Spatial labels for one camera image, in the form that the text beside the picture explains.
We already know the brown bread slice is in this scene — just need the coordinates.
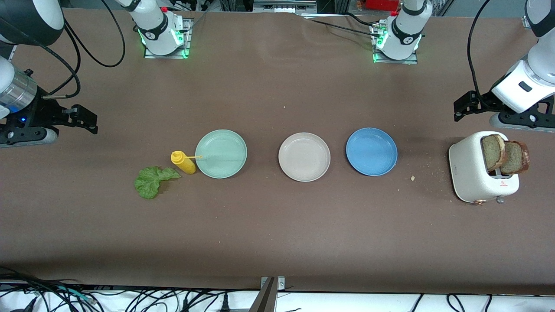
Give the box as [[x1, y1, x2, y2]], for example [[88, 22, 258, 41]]
[[481, 134, 508, 172], [501, 141, 530, 175]]

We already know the green lettuce leaf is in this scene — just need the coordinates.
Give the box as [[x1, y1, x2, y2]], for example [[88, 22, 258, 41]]
[[134, 166, 182, 200]]

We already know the yellow mustard squeeze bottle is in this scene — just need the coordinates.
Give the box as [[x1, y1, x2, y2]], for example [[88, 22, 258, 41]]
[[170, 150, 203, 175]]

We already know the blue plate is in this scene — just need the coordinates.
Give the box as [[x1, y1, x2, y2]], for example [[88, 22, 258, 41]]
[[346, 127, 398, 177]]

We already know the pale green plate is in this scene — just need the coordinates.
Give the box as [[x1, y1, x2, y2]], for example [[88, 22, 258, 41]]
[[195, 129, 248, 179]]

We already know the beige plate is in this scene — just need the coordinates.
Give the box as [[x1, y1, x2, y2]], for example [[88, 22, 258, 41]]
[[278, 132, 331, 182]]

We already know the white toaster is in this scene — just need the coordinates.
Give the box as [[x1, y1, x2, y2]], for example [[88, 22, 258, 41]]
[[448, 131, 520, 205]]

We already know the red box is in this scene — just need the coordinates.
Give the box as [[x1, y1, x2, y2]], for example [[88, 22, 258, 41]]
[[363, 0, 400, 12]]

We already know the black equipment rack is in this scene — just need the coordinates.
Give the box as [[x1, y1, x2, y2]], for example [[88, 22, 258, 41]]
[[219, 0, 254, 12]]

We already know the grey metal box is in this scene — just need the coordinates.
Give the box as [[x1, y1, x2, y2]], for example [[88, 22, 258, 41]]
[[253, 0, 318, 13]]

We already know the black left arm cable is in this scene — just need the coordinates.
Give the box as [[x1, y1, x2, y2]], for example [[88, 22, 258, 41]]
[[467, 0, 493, 107]]

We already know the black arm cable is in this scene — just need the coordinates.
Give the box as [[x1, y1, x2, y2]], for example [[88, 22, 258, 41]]
[[467, 0, 493, 107], [41, 0, 126, 101]]

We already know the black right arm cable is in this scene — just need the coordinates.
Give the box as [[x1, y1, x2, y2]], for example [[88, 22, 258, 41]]
[[41, 0, 126, 101]]

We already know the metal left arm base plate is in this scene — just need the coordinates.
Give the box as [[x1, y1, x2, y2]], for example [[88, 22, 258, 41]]
[[373, 24, 419, 65]]

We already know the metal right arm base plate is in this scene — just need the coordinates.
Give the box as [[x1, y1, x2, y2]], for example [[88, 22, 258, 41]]
[[144, 17, 193, 59]]

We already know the black cable on table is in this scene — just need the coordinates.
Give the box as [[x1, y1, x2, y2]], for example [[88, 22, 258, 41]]
[[299, 12, 384, 39]]

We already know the teal cable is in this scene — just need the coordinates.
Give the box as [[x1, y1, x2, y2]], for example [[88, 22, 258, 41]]
[[54, 285, 96, 304]]

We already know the silver table edge bracket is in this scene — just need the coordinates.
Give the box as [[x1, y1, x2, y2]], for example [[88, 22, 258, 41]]
[[260, 276, 286, 292]]

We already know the dark grey metal post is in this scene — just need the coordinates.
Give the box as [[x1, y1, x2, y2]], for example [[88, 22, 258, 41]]
[[248, 277, 276, 312]]

